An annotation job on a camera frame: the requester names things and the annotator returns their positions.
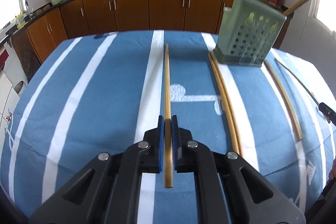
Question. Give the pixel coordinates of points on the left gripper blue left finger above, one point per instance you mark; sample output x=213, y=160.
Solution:
x=158, y=144

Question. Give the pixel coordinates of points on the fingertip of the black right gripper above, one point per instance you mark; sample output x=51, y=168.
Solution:
x=328, y=112

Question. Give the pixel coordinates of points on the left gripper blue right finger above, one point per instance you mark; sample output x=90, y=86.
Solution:
x=178, y=139

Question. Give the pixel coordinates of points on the wooden chopstick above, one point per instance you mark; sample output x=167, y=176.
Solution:
x=225, y=103
x=295, y=6
x=168, y=146
x=289, y=107
x=232, y=108

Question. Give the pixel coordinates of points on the brown lower kitchen cabinets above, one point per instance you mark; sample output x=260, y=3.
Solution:
x=34, y=42

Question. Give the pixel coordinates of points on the person's hand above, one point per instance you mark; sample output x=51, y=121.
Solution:
x=332, y=173

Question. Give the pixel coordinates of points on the blue striped tablecloth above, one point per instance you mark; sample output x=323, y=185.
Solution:
x=102, y=93

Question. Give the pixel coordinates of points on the green perforated utensil holder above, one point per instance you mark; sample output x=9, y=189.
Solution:
x=247, y=33

